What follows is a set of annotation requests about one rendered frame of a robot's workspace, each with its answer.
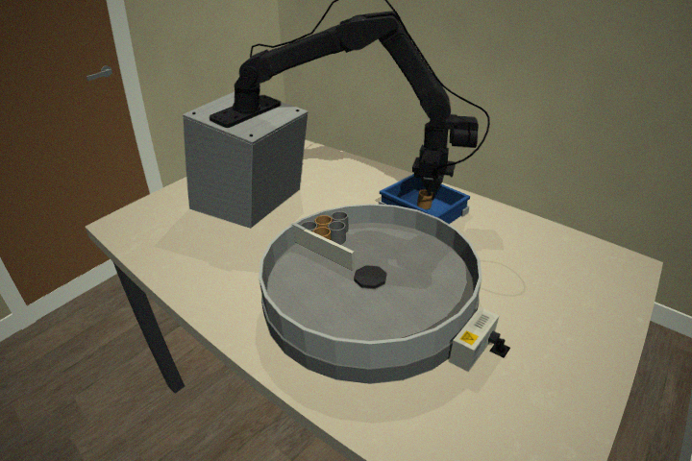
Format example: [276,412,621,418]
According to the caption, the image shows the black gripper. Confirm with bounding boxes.
[412,144,455,200]

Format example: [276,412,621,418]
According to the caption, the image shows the blue open-top crate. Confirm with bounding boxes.
[380,174,470,224]

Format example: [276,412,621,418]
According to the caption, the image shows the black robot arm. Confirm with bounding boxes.
[210,11,479,184]

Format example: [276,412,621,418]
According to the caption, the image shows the grey metal bushing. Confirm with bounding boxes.
[328,221,346,245]
[300,221,317,231]
[331,211,349,232]

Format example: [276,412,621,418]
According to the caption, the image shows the bronze bushing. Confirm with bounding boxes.
[417,189,433,209]
[313,227,332,240]
[315,215,333,228]

